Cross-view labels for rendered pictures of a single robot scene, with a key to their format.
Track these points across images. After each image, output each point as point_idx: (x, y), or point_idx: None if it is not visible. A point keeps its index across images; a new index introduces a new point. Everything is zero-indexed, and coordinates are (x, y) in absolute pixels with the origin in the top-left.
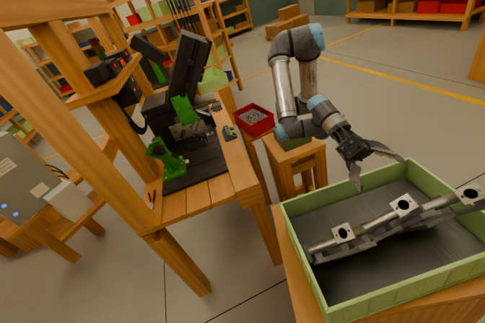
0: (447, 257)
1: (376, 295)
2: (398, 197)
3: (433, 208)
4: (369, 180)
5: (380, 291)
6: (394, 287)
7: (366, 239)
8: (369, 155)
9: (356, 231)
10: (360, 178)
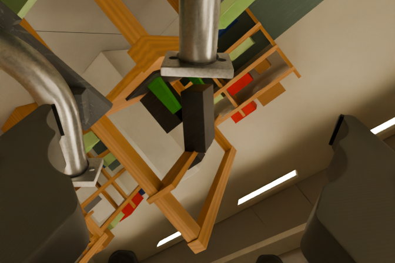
0: None
1: (33, 4)
2: (200, 77)
3: None
4: None
5: None
6: None
7: (87, 107)
8: (260, 261)
9: (83, 141)
10: (60, 148)
